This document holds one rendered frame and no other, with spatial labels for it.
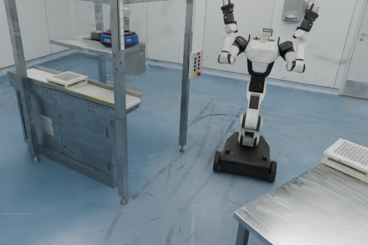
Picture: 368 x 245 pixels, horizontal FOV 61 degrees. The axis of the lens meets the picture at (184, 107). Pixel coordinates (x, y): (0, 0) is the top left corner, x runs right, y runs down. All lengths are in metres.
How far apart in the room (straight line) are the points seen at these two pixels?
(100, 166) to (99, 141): 0.26
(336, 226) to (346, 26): 4.39
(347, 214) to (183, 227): 1.31
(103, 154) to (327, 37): 4.11
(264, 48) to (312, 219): 1.68
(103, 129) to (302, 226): 1.72
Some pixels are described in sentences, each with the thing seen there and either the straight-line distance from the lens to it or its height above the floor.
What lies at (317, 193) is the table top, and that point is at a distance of 1.67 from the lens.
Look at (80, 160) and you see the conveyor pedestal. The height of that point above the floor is 0.16.
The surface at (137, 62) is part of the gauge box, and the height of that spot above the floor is 1.14.
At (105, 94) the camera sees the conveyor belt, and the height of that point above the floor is 0.83.
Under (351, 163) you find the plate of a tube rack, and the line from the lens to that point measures 1.85.
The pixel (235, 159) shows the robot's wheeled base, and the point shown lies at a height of 0.19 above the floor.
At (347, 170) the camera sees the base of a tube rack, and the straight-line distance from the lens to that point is 1.88.
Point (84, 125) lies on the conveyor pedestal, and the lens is 2.77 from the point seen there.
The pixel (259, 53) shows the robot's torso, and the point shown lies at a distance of 2.83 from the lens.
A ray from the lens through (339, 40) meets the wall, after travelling 5.63.
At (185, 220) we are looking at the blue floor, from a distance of 2.59.
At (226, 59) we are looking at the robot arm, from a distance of 2.66.
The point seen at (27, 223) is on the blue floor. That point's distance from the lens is 2.74.
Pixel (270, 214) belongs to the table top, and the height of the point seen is 0.85.
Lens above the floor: 1.80
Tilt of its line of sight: 24 degrees down
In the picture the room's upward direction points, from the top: 3 degrees clockwise
